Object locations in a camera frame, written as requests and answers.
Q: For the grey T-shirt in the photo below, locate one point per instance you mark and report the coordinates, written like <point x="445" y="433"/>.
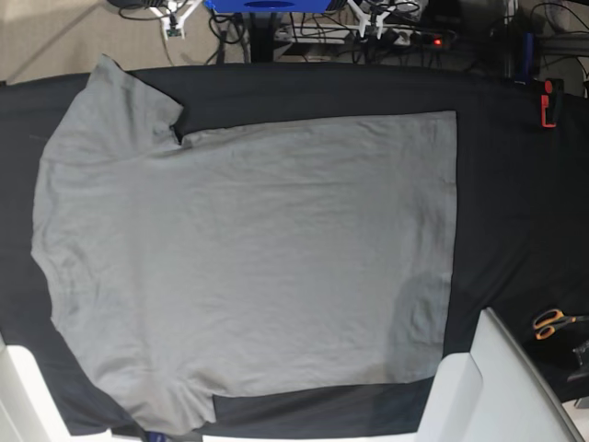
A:
<point x="247" y="261"/>

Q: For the blue plastic box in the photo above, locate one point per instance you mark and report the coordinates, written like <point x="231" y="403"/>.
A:
<point x="271" y="6"/>

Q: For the white chair back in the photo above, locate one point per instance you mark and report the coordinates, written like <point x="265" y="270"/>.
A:
<point x="493" y="392"/>

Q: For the red black clamp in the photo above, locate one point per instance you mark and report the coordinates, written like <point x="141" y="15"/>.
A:
<point x="551" y="102"/>

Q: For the black object right edge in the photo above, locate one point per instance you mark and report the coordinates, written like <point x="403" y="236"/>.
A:
<point x="581" y="353"/>

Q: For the white chair part left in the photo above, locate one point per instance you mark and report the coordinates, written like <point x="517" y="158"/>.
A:
<point x="28" y="411"/>

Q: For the black metal stand post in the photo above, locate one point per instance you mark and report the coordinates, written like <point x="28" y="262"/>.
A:
<point x="261" y="31"/>

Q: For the orange handled scissors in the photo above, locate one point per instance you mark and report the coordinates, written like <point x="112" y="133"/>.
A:
<point x="553" y="320"/>

